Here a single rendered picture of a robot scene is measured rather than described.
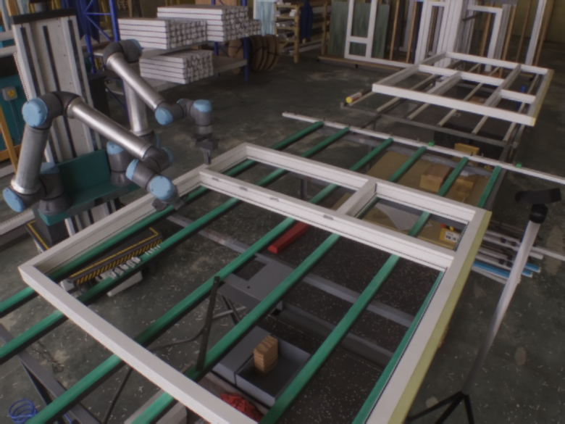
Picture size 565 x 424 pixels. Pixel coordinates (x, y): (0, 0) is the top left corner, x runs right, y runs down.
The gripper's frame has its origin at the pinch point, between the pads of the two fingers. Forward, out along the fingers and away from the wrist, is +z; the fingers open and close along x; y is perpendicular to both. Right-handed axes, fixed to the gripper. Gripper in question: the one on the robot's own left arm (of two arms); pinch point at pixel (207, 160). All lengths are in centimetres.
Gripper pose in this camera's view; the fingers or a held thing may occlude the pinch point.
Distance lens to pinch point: 237.4
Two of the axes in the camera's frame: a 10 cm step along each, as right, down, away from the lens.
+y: 5.5, -4.4, 7.1
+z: 0.0, 8.5, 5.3
